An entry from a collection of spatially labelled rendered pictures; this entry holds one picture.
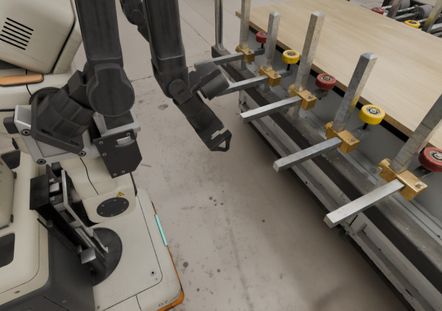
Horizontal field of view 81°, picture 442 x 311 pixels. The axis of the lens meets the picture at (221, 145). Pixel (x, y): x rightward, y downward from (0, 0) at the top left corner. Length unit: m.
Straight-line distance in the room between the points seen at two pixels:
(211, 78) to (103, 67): 0.22
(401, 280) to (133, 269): 1.27
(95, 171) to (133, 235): 0.63
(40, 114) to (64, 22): 0.19
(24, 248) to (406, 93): 1.42
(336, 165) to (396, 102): 0.33
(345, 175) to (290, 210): 0.74
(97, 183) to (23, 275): 0.28
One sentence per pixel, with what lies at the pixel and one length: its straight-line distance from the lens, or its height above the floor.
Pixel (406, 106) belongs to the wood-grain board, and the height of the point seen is 0.90.
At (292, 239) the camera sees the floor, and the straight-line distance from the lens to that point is 1.71.
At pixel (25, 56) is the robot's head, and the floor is 1.27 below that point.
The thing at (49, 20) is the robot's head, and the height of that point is 1.33.
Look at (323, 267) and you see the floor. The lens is 1.70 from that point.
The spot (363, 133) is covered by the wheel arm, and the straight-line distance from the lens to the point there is 1.16.
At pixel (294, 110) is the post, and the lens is 1.27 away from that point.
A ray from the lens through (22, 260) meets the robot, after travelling 0.91.
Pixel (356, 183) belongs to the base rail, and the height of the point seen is 0.70.
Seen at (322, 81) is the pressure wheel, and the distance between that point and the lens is 1.21.
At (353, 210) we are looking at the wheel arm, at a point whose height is 0.85.
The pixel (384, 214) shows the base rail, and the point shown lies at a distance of 1.09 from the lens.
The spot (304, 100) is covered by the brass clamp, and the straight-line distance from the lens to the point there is 1.17.
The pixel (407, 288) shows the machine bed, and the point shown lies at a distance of 1.64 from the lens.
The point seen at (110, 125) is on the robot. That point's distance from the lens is 0.77.
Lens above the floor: 1.51
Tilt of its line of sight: 46 degrees down
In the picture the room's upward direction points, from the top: straight up
